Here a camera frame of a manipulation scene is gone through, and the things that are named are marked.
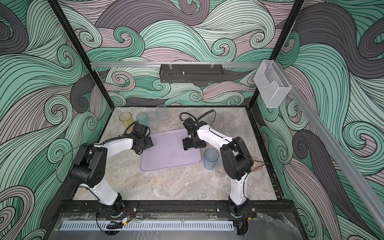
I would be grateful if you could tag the aluminium rail right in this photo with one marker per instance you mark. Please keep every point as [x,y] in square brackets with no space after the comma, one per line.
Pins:
[367,194]

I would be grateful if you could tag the black corner frame post left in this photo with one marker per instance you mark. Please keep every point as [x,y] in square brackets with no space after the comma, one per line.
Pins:
[55,6]

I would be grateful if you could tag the teal frosted tall glass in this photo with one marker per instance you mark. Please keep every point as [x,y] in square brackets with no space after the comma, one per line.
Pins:
[143,118]

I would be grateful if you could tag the pink transparent short glass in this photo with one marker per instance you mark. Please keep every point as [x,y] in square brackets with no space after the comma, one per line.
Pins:
[258,164]

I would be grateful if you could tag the clear faceted glass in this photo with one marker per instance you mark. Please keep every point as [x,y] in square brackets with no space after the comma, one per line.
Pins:
[153,119]

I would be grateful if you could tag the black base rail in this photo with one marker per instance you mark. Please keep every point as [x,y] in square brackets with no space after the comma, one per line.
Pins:
[206,206]

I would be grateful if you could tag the black corner frame post right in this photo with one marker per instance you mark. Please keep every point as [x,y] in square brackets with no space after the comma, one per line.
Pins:
[287,27]

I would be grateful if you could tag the clear tall glass back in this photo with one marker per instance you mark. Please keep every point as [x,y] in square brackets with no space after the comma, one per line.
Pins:
[162,112]

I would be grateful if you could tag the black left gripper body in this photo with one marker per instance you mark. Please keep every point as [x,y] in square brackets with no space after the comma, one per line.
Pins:
[146,143]

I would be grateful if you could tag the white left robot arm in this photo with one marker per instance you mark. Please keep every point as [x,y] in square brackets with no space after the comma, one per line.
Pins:
[89,164]

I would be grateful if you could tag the aluminium rail back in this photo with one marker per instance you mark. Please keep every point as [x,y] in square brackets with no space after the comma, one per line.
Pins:
[134,64]

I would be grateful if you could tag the black perforated wall box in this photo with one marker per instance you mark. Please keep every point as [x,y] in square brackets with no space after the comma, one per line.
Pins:
[191,73]

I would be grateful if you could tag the yellow transparent tall glass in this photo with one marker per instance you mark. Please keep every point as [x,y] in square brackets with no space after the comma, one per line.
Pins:
[126,119]

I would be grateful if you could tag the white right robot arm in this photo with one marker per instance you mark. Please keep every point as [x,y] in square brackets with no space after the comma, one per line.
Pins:
[236,158]

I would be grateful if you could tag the aluminium rail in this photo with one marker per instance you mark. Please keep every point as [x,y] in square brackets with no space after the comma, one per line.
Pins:
[134,64]
[367,194]

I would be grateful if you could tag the blue transparent tall glass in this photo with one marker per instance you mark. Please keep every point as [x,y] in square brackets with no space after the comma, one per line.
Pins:
[211,157]

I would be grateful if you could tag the white slotted cable duct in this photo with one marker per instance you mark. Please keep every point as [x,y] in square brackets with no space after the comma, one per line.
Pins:
[150,226]

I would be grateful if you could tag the lilac plastic tray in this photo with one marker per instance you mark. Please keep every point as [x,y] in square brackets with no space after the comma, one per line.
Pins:
[168,151]

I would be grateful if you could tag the black corner frame post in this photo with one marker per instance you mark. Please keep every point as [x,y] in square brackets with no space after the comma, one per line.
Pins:
[55,6]
[287,27]

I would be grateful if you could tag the clear acrylic wall holder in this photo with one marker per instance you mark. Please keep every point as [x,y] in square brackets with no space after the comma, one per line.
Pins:
[272,82]

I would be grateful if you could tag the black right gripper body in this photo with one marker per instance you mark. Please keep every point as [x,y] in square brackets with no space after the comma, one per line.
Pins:
[189,142]

